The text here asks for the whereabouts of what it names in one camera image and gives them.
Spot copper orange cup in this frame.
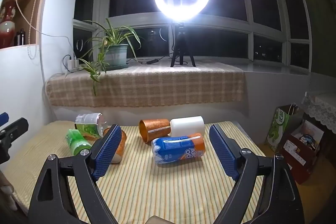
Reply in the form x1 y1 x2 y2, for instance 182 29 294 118
139 119 172 147

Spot green plastic bottle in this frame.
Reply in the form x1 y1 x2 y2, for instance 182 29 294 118
65 129 92 157

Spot white power strip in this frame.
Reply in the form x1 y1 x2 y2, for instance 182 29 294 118
62 55 81 74

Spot dark bottle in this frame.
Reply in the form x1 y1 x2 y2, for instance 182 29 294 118
16 28 26 46

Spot beaded pull cord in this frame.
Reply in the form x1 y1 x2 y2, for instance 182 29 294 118
25 0 58 60

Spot orange patterned paper cup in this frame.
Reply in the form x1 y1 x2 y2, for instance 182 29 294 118
103 127 128 164

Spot red cardboard box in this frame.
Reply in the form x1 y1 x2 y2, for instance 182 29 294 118
278 132 325 185

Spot green paper bag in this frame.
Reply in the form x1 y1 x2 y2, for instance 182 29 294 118
266 104 305 152

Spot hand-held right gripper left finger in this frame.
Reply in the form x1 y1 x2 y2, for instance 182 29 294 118
28 124 122 224

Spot white lace cloth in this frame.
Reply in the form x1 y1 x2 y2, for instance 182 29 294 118
303 92 336 134

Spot black tripod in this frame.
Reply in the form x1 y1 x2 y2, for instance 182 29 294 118
170 21 196 68

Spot clear bottle with green label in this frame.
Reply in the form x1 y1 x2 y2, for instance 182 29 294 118
75 112 109 141

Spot window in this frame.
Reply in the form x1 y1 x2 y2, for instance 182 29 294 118
72 0 313 75

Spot red and white vase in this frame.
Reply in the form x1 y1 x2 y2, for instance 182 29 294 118
0 0 18 49

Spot black cable with switch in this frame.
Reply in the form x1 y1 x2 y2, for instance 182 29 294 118
127 55 174 66

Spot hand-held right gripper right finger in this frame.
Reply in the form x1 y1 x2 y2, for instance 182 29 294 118
209 124 306 224

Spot person's left hand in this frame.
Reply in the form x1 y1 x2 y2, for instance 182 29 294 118
0 170 15 214

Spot blue and orange can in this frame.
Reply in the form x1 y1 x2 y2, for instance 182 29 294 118
151 133 206 167

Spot white hanging cable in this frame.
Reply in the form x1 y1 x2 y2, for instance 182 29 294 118
14 0 69 39

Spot green plant pot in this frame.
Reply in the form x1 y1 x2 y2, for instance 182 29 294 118
103 43 130 71

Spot yellow striped table mat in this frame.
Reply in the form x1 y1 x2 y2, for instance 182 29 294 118
13 120 266 224

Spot beige checked cloth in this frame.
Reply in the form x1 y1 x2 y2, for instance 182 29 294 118
46 61 245 109

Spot spider plant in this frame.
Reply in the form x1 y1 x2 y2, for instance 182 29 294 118
78 18 144 96

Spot white cup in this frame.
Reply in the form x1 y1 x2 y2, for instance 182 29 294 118
170 116 205 137

